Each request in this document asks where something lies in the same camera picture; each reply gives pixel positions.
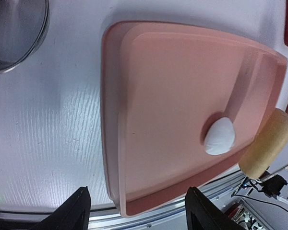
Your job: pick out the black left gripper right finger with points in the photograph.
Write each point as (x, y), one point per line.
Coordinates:
(202, 214)

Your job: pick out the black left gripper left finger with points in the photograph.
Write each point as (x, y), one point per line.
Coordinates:
(73, 214)

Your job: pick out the pink plastic tray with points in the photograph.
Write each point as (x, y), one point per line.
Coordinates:
(162, 87)

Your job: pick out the wooden rolling pin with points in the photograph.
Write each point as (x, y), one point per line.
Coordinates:
(266, 146)

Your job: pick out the white dough piece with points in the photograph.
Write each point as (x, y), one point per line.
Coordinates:
(220, 137)

